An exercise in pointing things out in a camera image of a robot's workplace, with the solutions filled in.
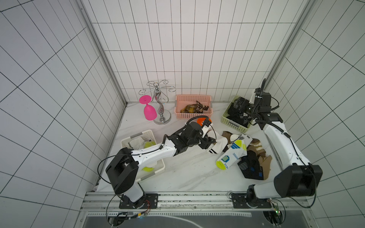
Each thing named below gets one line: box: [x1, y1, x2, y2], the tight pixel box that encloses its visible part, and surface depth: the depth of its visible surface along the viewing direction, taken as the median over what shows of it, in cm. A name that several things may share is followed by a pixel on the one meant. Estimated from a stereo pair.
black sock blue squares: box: [237, 150, 264, 181], surface depth 83 cm
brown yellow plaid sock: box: [180, 103, 198, 114], surface depth 112 cm
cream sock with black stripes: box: [127, 136, 145, 151], surface depth 90 cm
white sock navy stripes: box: [230, 133, 241, 143], surface depth 97 cm
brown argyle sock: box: [194, 100, 210, 114], surface depth 113 cm
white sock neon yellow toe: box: [215, 133, 253, 171], surface depth 87 cm
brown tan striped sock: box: [246, 138, 273, 181], surface depth 88 cm
